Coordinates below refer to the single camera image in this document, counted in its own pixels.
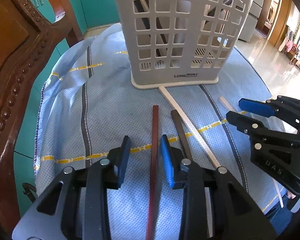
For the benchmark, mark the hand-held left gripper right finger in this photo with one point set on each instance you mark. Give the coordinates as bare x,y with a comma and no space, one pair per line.
166,162

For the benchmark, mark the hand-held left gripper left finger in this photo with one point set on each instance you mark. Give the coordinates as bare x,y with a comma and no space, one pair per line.
122,165

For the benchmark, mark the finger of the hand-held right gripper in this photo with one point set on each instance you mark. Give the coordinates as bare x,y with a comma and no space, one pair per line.
244,125
254,106

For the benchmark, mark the dark red chopstick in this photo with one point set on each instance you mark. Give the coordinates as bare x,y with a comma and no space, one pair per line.
155,135
181,132

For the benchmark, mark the grey plastic utensil holder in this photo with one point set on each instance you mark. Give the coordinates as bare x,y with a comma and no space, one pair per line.
164,77

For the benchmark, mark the person's right hand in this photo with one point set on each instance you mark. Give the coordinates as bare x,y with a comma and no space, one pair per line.
292,194

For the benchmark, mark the person's dark pants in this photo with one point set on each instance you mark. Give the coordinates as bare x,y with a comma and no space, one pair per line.
274,212

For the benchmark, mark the pink cloth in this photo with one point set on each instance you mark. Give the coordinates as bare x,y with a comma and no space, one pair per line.
288,47

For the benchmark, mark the blue striped cloth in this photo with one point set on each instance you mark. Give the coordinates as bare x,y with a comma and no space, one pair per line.
77,105

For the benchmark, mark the silver refrigerator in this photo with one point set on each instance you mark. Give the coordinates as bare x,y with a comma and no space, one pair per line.
252,12

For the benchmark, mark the teal side cabinet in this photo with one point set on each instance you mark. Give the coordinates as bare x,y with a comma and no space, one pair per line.
25,142

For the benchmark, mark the carved wooden chair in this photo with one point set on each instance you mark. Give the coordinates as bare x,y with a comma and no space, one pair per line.
15,55

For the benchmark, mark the teal base cabinet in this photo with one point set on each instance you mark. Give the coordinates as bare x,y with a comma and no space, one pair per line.
100,5

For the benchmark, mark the wooden door frame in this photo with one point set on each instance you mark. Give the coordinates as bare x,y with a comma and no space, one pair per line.
282,22

